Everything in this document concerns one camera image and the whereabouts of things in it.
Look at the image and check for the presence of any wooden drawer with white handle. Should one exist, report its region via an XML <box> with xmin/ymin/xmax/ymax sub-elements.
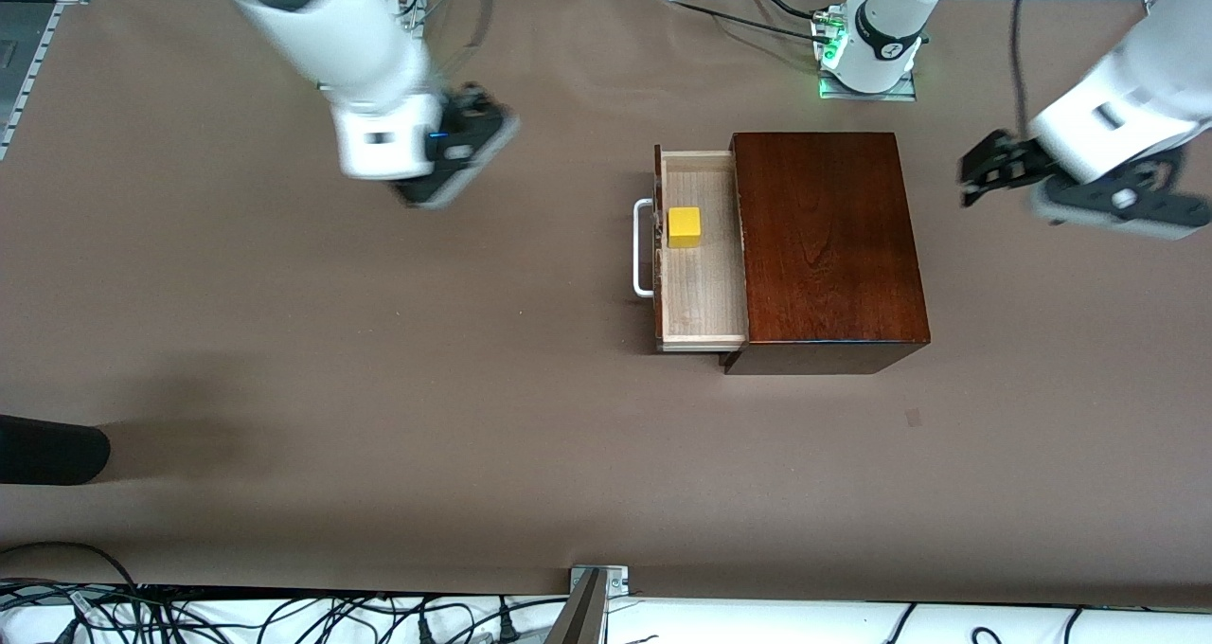
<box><xmin>633</xmin><ymin>144</ymin><xmax>751</xmax><ymax>354</ymax></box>

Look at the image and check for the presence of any dark brown wooden cabinet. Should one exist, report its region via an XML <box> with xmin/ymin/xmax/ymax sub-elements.
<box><xmin>717</xmin><ymin>131</ymin><xmax>932</xmax><ymax>377</ymax></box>

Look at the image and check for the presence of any brown paper table cover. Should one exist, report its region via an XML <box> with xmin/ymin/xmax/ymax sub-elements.
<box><xmin>0</xmin><ymin>0</ymin><xmax>1212</xmax><ymax>609</ymax></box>

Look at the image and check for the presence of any grey metal beam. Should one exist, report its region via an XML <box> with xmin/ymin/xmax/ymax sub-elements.
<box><xmin>544</xmin><ymin>570</ymin><xmax>609</xmax><ymax>644</ymax></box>

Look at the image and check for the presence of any white sheet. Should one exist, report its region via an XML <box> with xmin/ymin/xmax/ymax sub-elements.
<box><xmin>0</xmin><ymin>582</ymin><xmax>1212</xmax><ymax>644</ymax></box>

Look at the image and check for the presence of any black foam cylinder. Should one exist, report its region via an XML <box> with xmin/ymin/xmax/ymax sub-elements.
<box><xmin>0</xmin><ymin>414</ymin><xmax>112</xmax><ymax>487</ymax></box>

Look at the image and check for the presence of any black cable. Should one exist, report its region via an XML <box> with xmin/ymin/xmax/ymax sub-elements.
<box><xmin>0</xmin><ymin>541</ymin><xmax>145</xmax><ymax>593</ymax></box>
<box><xmin>1009</xmin><ymin>0</ymin><xmax>1035</xmax><ymax>138</ymax></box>
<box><xmin>661</xmin><ymin>0</ymin><xmax>839</xmax><ymax>46</ymax></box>
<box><xmin>753</xmin><ymin>0</ymin><xmax>834</xmax><ymax>22</ymax></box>

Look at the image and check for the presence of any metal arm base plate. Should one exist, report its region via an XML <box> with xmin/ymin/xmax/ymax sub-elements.
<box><xmin>819</xmin><ymin>5</ymin><xmax>918</xmax><ymax>102</ymax></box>

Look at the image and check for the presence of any perforated metal rail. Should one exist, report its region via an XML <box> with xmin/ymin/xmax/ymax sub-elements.
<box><xmin>0</xmin><ymin>5</ymin><xmax>63</xmax><ymax>162</ymax></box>

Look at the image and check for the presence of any silver metal bracket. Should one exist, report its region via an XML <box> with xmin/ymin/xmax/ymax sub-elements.
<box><xmin>568</xmin><ymin>564</ymin><xmax>631</xmax><ymax>599</ymax></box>

